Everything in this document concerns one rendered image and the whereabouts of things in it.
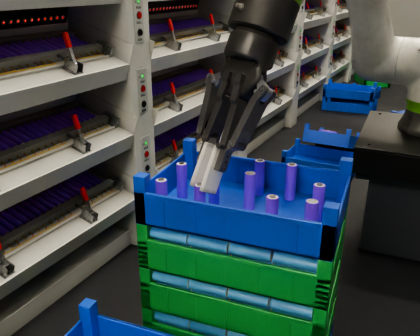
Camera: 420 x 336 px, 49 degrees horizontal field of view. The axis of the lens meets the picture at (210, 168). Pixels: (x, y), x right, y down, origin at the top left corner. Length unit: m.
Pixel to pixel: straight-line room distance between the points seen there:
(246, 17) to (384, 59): 0.75
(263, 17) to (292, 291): 0.38
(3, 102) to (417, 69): 1.01
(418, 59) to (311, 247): 0.82
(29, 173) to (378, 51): 0.92
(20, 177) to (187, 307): 0.48
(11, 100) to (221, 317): 0.57
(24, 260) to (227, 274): 0.56
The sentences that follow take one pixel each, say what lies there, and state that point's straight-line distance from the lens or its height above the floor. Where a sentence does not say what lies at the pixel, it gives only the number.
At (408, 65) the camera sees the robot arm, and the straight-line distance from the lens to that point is 1.37.
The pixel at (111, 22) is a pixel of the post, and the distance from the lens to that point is 1.27.
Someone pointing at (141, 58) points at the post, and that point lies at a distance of 1.29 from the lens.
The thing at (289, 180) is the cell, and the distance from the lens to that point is 0.79.
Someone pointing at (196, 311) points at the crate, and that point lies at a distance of 0.77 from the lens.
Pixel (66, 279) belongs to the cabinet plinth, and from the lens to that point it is 1.28.
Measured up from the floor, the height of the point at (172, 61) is 0.52.
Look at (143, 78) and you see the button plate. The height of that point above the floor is 0.50.
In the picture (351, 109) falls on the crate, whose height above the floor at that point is 0.02.
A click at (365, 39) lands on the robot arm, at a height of 0.61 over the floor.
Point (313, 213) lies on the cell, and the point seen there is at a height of 0.46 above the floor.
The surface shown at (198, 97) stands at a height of 0.37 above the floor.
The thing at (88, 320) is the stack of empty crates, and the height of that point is 0.30.
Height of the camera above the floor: 0.75
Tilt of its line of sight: 22 degrees down
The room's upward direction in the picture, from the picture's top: straight up
